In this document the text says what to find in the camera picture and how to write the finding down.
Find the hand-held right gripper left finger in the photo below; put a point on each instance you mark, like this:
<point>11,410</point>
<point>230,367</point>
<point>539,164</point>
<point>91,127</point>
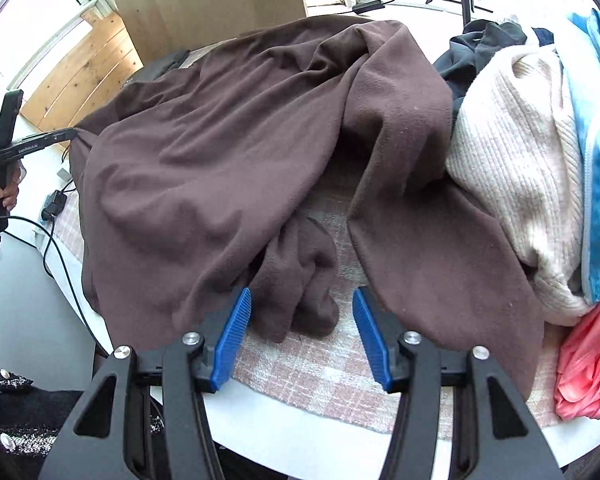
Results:
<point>232,340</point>

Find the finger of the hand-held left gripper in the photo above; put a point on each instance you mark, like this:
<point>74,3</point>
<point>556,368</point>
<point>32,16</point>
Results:
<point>42,139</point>

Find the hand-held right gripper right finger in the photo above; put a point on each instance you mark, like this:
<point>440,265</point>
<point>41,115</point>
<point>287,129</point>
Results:
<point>372,340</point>

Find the brown fleece pants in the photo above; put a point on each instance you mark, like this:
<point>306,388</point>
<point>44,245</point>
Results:
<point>220,160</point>

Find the person's left hand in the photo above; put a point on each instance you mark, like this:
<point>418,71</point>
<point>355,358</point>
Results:
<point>11,190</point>

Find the black power adapter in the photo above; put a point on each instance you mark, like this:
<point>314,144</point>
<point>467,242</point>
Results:
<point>54,205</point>

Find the pink plaid mat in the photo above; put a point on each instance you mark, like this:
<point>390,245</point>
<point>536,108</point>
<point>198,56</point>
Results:
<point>310,377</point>

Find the wooden slat board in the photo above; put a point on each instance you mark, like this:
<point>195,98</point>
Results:
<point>80,75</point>

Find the folded black garment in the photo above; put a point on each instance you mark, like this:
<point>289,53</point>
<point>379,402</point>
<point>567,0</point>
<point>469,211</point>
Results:
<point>162,64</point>

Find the coral pink garment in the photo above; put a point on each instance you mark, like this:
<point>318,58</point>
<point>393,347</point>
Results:
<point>590,370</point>

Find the person's black sparkly clothing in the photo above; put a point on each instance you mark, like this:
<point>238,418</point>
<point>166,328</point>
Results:
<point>25,415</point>

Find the cream knit sweater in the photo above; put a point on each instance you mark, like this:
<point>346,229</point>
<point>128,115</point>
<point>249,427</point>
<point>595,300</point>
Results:
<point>515,150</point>

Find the dark grey garment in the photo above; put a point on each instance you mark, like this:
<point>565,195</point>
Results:
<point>475,50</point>

